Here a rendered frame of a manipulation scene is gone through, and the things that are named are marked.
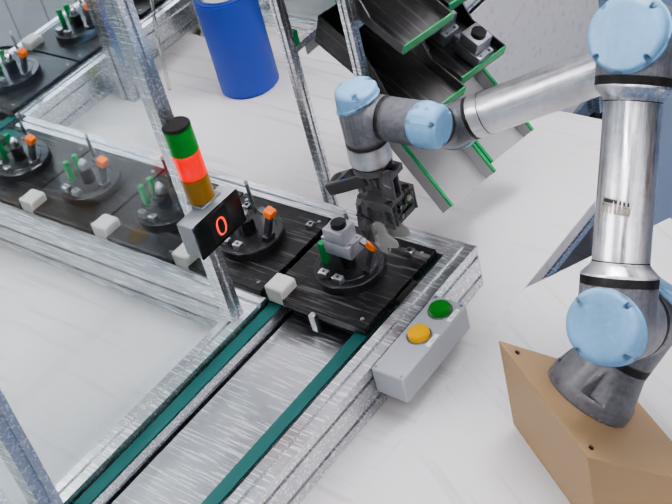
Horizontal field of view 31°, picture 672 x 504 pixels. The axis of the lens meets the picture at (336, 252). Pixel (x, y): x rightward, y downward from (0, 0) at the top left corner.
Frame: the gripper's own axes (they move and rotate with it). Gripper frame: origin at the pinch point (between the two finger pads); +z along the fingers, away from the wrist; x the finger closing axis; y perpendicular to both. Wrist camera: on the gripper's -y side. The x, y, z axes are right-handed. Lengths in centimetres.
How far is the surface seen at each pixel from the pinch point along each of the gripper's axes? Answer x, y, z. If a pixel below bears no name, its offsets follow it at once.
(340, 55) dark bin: 23.3, -21.3, -22.7
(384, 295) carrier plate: -3.1, 0.2, 9.7
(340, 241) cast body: -2.2, -8.3, -0.2
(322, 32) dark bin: 24.0, -25.1, -26.7
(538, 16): 149, -57, 46
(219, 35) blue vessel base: 53, -88, 2
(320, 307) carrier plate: -10.8, -9.3, 9.7
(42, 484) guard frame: -83, 11, -30
